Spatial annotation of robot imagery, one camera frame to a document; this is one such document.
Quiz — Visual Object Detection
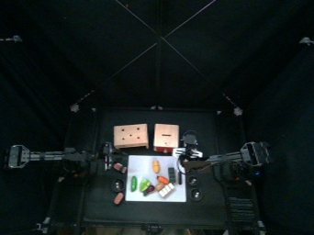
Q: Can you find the pink toy meat piece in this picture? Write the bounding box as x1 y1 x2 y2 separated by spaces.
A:
112 162 129 174

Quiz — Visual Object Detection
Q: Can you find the wooden box with round holes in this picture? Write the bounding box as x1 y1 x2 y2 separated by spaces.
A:
112 123 150 150

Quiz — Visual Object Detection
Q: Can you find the wooden box with slot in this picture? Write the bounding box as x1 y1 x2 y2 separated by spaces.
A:
153 123 181 153

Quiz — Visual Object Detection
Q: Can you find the white cutting board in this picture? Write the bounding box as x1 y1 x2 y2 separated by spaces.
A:
126 154 187 203

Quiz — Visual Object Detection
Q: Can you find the black toy knife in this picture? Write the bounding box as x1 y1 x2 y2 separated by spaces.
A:
175 159 185 185

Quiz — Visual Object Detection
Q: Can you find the yellow toy corn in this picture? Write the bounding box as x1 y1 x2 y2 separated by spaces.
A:
151 158 162 174

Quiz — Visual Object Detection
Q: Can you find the dark green toy cucumber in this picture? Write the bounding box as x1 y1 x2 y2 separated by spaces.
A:
167 166 178 185

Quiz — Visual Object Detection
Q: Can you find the small black bowl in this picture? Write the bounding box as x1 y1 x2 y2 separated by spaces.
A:
187 174 202 187
189 187 203 202
111 178 127 193

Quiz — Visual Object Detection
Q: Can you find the orange toy carrot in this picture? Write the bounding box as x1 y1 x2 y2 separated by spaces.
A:
157 175 173 185

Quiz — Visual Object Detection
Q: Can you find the light green toy vegetable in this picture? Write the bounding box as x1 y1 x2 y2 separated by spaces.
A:
139 178 154 193

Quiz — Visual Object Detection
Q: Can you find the white and brown toy block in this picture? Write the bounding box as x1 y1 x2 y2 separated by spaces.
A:
157 183 177 198

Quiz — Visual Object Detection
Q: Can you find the purple toy eggplant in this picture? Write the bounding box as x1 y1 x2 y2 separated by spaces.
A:
142 185 158 197

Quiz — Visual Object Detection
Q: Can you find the pink toy sausage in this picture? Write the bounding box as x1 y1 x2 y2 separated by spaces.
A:
112 192 126 206

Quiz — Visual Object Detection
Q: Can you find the white text label sticker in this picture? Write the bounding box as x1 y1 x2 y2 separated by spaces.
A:
229 196 257 228

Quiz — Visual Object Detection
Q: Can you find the thin diagonal cord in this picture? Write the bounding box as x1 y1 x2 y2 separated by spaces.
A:
112 0 243 112

